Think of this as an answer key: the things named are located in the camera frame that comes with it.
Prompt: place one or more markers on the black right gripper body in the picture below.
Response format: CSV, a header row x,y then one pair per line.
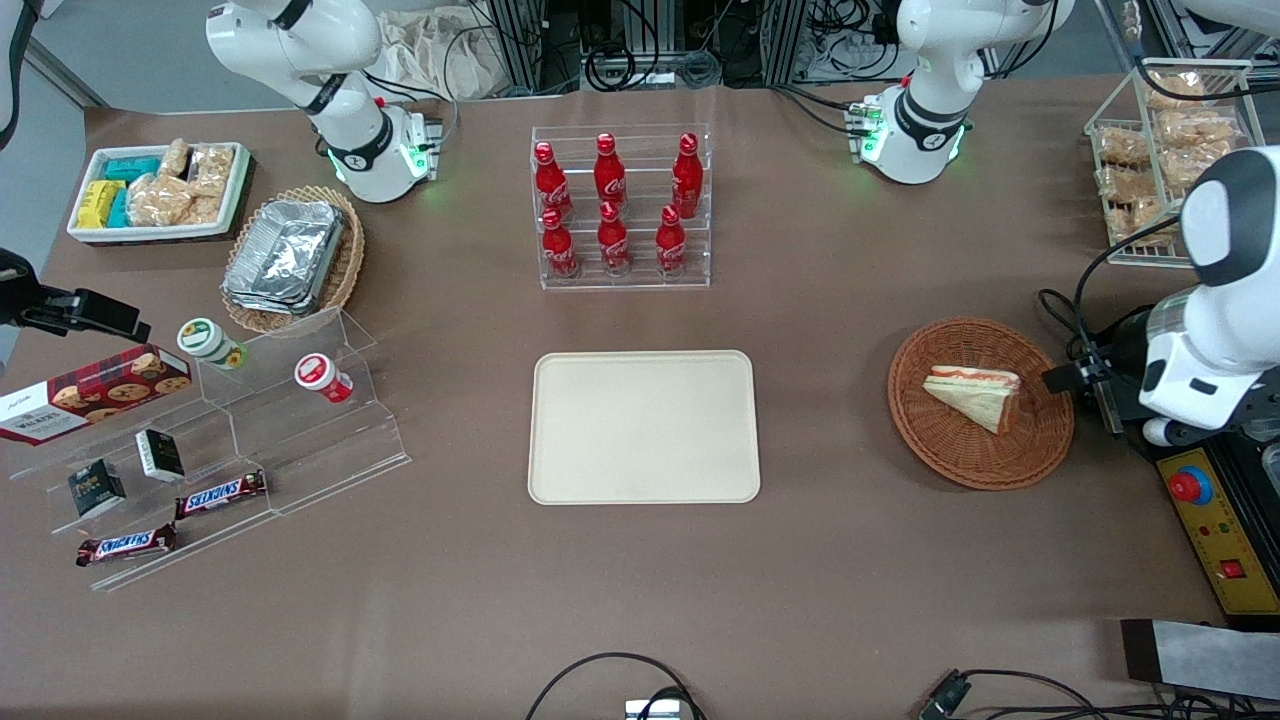
x,y
22,297

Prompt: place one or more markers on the triangular sandwich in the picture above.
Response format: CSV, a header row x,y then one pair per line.
x,y
975,395

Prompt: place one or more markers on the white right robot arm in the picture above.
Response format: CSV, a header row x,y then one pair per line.
x,y
340,60

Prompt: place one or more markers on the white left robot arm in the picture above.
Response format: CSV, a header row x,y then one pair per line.
x,y
1230,340

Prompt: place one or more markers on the round brown wicker basket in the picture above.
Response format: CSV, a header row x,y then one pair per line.
x,y
950,440

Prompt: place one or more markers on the oval tan wicker basket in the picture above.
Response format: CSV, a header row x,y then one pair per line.
x,y
350,265

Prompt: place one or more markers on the beige plastic tray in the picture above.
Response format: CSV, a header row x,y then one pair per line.
x,y
644,428

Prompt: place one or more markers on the red tartan cookie box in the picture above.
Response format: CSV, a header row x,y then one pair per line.
x,y
95,395

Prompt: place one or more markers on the green lid yoghurt cup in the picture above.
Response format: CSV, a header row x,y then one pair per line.
x,y
205,340

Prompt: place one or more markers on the teal snack packet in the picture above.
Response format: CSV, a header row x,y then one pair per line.
x,y
132,168
119,208

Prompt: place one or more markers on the clear plastic container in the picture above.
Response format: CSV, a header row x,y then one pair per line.
x,y
1272,468

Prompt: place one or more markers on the yellow snack packet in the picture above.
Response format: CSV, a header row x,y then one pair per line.
x,y
96,203

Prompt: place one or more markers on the clear bag of crackers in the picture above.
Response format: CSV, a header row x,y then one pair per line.
x,y
158,200
205,210
175,158
213,168

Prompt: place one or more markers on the yellow emergency stop box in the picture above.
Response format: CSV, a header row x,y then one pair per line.
x,y
1215,540

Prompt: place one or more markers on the small black box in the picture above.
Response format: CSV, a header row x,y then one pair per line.
x,y
96,488
160,455

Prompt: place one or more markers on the clear acrylic stepped stand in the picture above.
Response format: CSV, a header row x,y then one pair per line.
x,y
300,450
40,480

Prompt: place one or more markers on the clear bag of biscuits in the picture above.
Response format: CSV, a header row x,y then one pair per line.
x,y
1175,88
1125,185
1185,167
1122,147
1135,218
1197,128

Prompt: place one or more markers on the white rectangular bin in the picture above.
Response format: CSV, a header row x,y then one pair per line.
x,y
235,200

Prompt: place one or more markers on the aluminium foil container stack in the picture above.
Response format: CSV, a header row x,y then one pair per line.
x,y
285,255

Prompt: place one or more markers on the brown Snickers bar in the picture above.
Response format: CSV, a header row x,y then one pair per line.
x,y
220,495
125,545

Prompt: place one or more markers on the red lid yoghurt cup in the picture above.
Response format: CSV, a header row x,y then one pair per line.
x,y
318,375

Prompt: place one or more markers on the clear tiered snack rack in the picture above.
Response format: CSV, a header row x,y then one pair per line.
x,y
1095,130

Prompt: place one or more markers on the grey flat pad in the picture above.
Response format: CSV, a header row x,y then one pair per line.
x,y
1210,658

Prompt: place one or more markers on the crumpled beige paper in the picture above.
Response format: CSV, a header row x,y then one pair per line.
x,y
430,55

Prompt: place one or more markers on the red cola bottle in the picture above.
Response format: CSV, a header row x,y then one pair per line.
x,y
613,242
687,178
609,172
670,243
558,248
549,185

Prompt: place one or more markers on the clear acrylic bottle rack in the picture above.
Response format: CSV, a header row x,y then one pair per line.
x,y
640,150

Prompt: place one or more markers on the silver connector plug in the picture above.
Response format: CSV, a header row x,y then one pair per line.
x,y
652,710

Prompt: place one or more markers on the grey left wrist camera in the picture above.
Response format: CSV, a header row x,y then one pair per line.
x,y
1165,431

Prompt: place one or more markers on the aluminium frame post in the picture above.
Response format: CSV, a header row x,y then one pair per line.
x,y
788,40
520,45

